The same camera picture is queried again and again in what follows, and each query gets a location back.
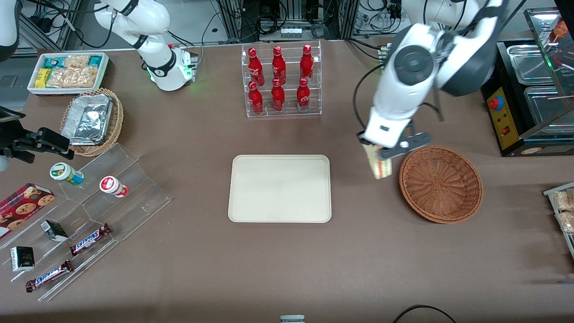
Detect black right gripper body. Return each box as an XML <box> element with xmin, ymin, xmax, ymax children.
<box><xmin>0</xmin><ymin>120</ymin><xmax>40</xmax><ymax>163</ymax></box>

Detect triangular sandwich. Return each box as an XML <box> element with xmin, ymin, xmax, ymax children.
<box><xmin>363</xmin><ymin>144</ymin><xmax>393</xmax><ymax>180</ymax></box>

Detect light oval wicker basket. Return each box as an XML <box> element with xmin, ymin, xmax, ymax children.
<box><xmin>61</xmin><ymin>88</ymin><xmax>124</xmax><ymax>157</ymax></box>

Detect brown round wicker basket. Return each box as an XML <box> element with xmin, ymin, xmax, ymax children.
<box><xmin>399</xmin><ymin>145</ymin><xmax>484</xmax><ymax>224</ymax></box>

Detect beige plastic tray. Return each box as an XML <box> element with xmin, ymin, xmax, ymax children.
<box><xmin>228</xmin><ymin>155</ymin><xmax>332</xmax><ymax>223</ymax></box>

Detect grey metal snack tray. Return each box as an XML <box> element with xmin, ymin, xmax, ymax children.
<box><xmin>544</xmin><ymin>182</ymin><xmax>574</xmax><ymax>259</ymax></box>

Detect green capped yogurt bottle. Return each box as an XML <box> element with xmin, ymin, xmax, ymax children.
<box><xmin>49</xmin><ymin>162</ymin><xmax>85</xmax><ymax>186</ymax></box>

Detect aluminium foil container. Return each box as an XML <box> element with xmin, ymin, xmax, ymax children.
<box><xmin>61</xmin><ymin>94</ymin><xmax>113</xmax><ymax>146</ymax></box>

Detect white rectangular snack bin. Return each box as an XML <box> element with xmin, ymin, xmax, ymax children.
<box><xmin>27</xmin><ymin>52</ymin><xmax>110</xmax><ymax>96</ymax></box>

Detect clear bag of crackers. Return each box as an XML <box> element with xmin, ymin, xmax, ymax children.
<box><xmin>72</xmin><ymin>66</ymin><xmax>100</xmax><ymax>88</ymax></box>
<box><xmin>46</xmin><ymin>67</ymin><xmax>75</xmax><ymax>88</ymax></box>
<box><xmin>63</xmin><ymin>55</ymin><xmax>91</xmax><ymax>69</ymax></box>

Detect red tartan cookie box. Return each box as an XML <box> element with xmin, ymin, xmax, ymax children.
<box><xmin>0</xmin><ymin>183</ymin><xmax>56</xmax><ymax>239</ymax></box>

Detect red capped yogurt bottle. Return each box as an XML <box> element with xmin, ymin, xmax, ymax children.
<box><xmin>99</xmin><ymin>176</ymin><xmax>130</xmax><ymax>198</ymax></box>

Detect red cola bottle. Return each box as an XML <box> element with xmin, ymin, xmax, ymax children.
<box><xmin>300</xmin><ymin>44</ymin><xmax>314</xmax><ymax>80</ymax></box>
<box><xmin>248</xmin><ymin>48</ymin><xmax>265</xmax><ymax>86</ymax></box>
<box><xmin>296</xmin><ymin>77</ymin><xmax>311</xmax><ymax>112</ymax></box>
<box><xmin>271</xmin><ymin>79</ymin><xmax>286</xmax><ymax>112</ymax></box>
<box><xmin>248</xmin><ymin>81</ymin><xmax>264</xmax><ymax>115</ymax></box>
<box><xmin>272</xmin><ymin>46</ymin><xmax>287</xmax><ymax>85</ymax></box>

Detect clear acrylic bottle rack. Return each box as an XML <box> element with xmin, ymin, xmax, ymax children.
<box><xmin>241</xmin><ymin>40</ymin><xmax>322</xmax><ymax>118</ymax></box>

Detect small black box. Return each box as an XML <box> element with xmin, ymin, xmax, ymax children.
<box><xmin>10</xmin><ymin>246</ymin><xmax>35</xmax><ymax>272</ymax></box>
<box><xmin>40</xmin><ymin>220</ymin><xmax>69</xmax><ymax>243</ymax></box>

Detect Snickers chocolate bar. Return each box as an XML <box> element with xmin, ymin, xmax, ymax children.
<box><xmin>70</xmin><ymin>223</ymin><xmax>112</xmax><ymax>257</ymax></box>
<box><xmin>26</xmin><ymin>259</ymin><xmax>74</xmax><ymax>293</ymax></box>

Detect clear acrylic stepped stand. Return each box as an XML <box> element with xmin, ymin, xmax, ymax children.
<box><xmin>0</xmin><ymin>143</ymin><xmax>172</xmax><ymax>302</ymax></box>

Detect black food warmer cabinet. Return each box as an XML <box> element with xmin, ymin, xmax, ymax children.
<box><xmin>481</xmin><ymin>7</ymin><xmax>574</xmax><ymax>157</ymax></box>

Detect steel warmer pan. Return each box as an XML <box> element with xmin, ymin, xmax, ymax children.
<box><xmin>524</xmin><ymin>85</ymin><xmax>574</xmax><ymax>127</ymax></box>
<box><xmin>507</xmin><ymin>44</ymin><xmax>555</xmax><ymax>86</ymax></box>

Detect clear bag of puffed snacks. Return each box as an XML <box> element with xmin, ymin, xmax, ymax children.
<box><xmin>556</xmin><ymin>211</ymin><xmax>574</xmax><ymax>234</ymax></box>
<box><xmin>552</xmin><ymin>190</ymin><xmax>574</xmax><ymax>211</ymax></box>

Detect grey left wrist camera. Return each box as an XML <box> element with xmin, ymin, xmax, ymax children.
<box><xmin>378</xmin><ymin>132</ymin><xmax>432</xmax><ymax>160</ymax></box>

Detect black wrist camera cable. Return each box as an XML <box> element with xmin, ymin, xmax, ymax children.
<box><xmin>352</xmin><ymin>66</ymin><xmax>384</xmax><ymax>135</ymax></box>

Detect aluminium profile frame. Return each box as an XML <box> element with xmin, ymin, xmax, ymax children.
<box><xmin>217</xmin><ymin>0</ymin><xmax>360</xmax><ymax>42</ymax></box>

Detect black floor cable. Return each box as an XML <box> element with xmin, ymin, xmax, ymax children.
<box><xmin>394</xmin><ymin>305</ymin><xmax>457</xmax><ymax>323</ymax></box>

